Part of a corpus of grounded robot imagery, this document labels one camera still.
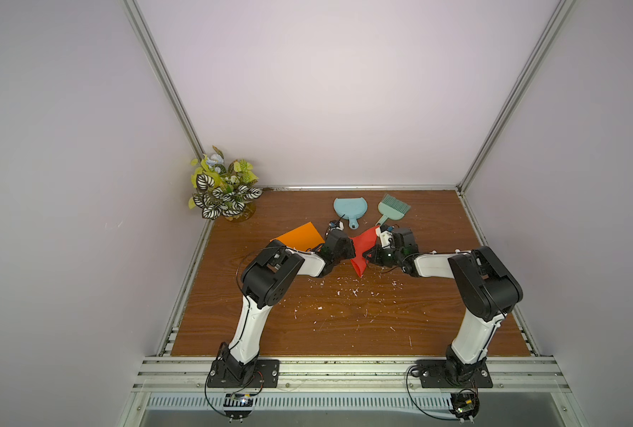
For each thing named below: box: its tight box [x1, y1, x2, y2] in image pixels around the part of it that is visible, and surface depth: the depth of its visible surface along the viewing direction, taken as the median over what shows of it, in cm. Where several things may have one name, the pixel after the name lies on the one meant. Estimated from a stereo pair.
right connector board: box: [448, 392, 481, 419], surface depth 71 cm
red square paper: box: [349, 225, 382, 278], surface depth 97 cm
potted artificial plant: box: [188, 145, 264, 223], surface depth 95 cm
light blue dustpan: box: [333, 196, 368, 230], surface depth 116 cm
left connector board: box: [223, 393, 254, 423], surface depth 72 cm
